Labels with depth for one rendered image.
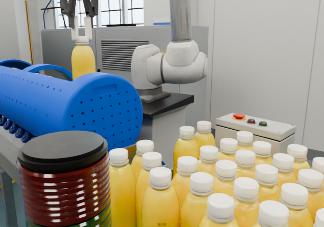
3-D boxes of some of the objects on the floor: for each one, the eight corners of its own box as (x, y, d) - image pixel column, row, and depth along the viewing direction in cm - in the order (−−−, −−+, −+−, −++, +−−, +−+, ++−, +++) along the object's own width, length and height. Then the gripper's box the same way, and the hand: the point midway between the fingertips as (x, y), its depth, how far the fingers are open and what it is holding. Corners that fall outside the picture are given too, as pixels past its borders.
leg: (21, 260, 173) (8, 166, 159) (24, 265, 169) (11, 169, 155) (11, 265, 170) (-4, 169, 155) (14, 271, 165) (0, 173, 151)
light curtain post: (53, 204, 232) (31, -17, 192) (57, 207, 227) (34, -19, 188) (46, 207, 227) (21, -19, 188) (49, 210, 223) (25, -20, 184)
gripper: (95, -37, 88) (99, 40, 94) (42, -48, 77) (49, 40, 83) (108, -42, 83) (112, 40, 89) (54, -55, 72) (61, 40, 77)
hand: (81, 29), depth 85 cm, fingers closed on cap, 4 cm apart
